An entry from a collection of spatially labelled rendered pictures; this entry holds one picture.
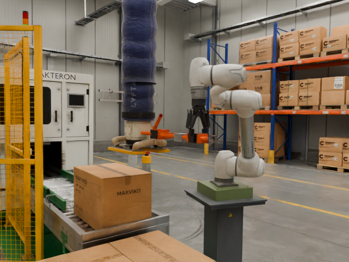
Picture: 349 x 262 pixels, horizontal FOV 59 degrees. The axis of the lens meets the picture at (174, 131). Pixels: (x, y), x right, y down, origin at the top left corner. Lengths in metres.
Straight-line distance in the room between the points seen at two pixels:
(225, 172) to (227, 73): 1.11
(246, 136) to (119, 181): 0.96
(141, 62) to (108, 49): 10.44
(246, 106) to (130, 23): 0.92
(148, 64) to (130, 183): 0.86
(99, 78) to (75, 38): 1.64
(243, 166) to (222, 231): 0.54
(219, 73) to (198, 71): 0.11
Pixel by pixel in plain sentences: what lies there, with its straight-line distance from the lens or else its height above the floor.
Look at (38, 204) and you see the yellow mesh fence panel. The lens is 2.84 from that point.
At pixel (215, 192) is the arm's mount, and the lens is 2.36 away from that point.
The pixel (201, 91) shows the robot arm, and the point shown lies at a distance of 1.60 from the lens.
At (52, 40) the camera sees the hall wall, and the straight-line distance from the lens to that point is 11.61.
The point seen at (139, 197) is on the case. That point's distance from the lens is 2.35.
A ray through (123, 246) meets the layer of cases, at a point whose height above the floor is 0.54.
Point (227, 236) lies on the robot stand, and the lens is 2.59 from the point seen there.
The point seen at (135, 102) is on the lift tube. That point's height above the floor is 1.47.
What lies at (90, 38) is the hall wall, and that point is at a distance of 12.19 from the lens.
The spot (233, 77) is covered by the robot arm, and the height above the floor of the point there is 1.58.
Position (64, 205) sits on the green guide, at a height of 0.61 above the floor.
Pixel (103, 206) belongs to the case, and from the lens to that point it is 2.23.
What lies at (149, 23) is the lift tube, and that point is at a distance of 2.09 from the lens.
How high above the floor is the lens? 1.38
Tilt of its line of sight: 3 degrees down
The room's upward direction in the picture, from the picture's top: 1 degrees clockwise
